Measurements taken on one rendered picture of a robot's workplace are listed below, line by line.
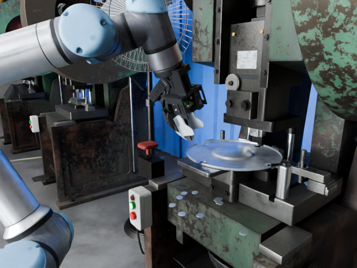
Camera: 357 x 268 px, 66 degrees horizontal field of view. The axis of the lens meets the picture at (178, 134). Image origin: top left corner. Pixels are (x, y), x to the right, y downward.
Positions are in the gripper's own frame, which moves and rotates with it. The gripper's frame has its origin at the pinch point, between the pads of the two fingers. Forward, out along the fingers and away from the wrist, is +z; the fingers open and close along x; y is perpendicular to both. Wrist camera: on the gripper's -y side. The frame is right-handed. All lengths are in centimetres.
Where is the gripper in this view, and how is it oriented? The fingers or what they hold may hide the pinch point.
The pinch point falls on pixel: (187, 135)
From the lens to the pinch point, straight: 73.9
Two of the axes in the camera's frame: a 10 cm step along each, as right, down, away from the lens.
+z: 3.2, 8.1, 4.9
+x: 6.7, -5.6, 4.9
